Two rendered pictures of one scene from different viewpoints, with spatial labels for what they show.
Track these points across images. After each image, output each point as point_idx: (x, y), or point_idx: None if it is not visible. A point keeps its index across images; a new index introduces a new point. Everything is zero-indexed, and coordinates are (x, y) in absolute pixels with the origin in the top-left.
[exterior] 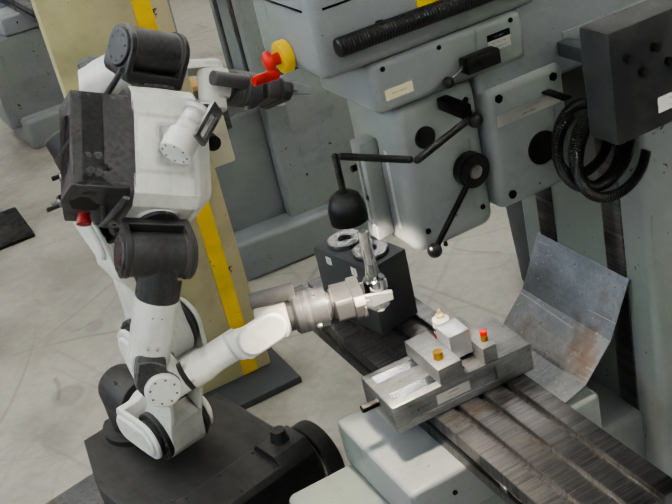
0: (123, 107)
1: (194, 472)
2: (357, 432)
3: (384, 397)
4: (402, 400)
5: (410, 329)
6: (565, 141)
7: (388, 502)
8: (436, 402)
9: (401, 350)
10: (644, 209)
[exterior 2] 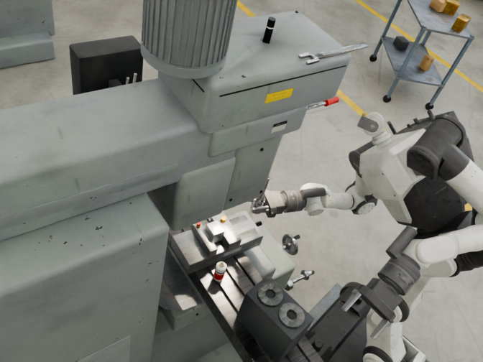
0: (421, 127)
1: (362, 345)
2: (264, 256)
3: (249, 217)
4: (241, 213)
5: (240, 301)
6: None
7: None
8: None
9: (244, 282)
10: None
